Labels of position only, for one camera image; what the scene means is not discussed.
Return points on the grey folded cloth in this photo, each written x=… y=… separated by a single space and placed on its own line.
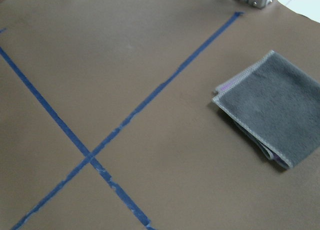
x=277 y=106

